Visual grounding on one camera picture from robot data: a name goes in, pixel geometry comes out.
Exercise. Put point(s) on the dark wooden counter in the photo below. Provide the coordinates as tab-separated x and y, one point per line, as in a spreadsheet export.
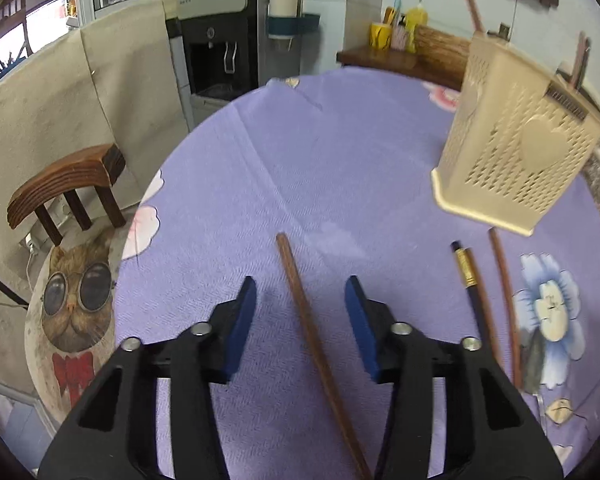
375	57

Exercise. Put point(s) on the dark wooden chair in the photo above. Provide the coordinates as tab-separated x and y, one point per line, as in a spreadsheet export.
65	180

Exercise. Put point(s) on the purple floral tablecloth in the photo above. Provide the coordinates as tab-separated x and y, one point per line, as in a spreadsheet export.
330	170

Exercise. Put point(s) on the cream perforated utensil holder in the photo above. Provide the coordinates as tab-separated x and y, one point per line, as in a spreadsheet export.
505	160

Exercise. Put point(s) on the yellow mug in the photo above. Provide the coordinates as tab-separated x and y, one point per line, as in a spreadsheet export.
381	36

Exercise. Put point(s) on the black chopstick with gold band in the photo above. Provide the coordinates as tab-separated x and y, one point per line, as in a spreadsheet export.
472	290

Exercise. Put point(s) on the grey water dispenser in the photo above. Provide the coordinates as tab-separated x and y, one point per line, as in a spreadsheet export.
215	35

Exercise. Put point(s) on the beige cloth cover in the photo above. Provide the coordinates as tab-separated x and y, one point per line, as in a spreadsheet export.
130	100

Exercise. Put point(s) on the brown wicker basket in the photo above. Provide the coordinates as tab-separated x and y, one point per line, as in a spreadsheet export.
445	50

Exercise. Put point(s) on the yellow soap pump bottle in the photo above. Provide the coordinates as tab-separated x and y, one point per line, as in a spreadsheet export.
416	22

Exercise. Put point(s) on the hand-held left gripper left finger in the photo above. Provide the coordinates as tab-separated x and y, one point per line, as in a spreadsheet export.
235	335

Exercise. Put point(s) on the paper cup dispenser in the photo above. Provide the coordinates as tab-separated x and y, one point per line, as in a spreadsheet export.
287	5

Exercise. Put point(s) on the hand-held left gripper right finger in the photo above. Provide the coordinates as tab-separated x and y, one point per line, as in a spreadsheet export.
362	335

